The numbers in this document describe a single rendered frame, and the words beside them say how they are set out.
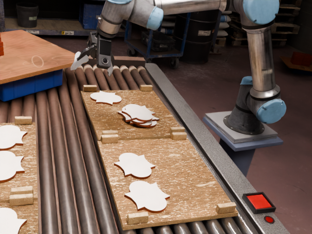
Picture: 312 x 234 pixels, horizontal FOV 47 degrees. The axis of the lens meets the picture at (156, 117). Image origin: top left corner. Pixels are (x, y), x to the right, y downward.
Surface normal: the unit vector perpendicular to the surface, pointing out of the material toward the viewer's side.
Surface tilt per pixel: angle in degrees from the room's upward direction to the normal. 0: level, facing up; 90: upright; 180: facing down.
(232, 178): 0
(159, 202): 0
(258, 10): 82
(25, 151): 0
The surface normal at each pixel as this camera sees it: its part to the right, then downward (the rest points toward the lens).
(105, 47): 0.46, -0.20
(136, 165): 0.15, -0.87
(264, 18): 0.15, 0.36
